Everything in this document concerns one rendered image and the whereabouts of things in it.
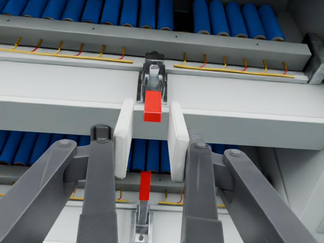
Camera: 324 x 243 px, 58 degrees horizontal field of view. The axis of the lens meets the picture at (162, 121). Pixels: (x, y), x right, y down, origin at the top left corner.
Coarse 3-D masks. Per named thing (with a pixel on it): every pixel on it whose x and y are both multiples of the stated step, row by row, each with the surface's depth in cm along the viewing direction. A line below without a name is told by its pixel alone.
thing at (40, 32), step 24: (0, 24) 28; (24, 24) 28; (48, 24) 29; (72, 24) 29; (96, 24) 29; (0, 48) 28; (72, 48) 30; (96, 48) 30; (120, 48) 29; (144, 48) 29; (168, 48) 29; (192, 48) 29; (216, 48) 29; (240, 48) 29; (264, 48) 29; (288, 48) 29; (240, 72) 29; (264, 72) 29
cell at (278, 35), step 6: (264, 6) 35; (270, 6) 35; (258, 12) 36; (264, 12) 35; (270, 12) 34; (264, 18) 34; (270, 18) 33; (276, 18) 34; (264, 24) 34; (270, 24) 33; (276, 24) 33; (270, 30) 32; (276, 30) 32; (270, 36) 32; (276, 36) 32; (282, 36) 32
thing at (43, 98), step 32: (320, 0) 32; (288, 32) 36; (320, 32) 32; (0, 64) 28; (32, 64) 28; (192, 64) 30; (224, 64) 31; (320, 64) 28; (0, 96) 26; (32, 96) 26; (64, 96) 26; (96, 96) 26; (128, 96) 27; (192, 96) 27; (224, 96) 28; (256, 96) 28; (288, 96) 29; (320, 96) 29; (0, 128) 28; (32, 128) 28; (64, 128) 28; (160, 128) 28; (224, 128) 28; (256, 128) 28; (288, 128) 28; (320, 128) 28
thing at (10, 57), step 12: (12, 60) 28; (24, 60) 28; (36, 60) 28; (48, 60) 28; (60, 60) 28; (72, 60) 28; (84, 60) 28; (96, 60) 29; (108, 60) 29; (168, 72) 29; (180, 72) 29; (192, 72) 29; (204, 72) 29; (216, 72) 29; (228, 72) 29
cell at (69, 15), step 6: (72, 0) 32; (78, 0) 32; (84, 0) 34; (66, 6) 32; (72, 6) 32; (78, 6) 32; (66, 12) 31; (72, 12) 31; (78, 12) 32; (66, 18) 30; (72, 18) 30; (78, 18) 31
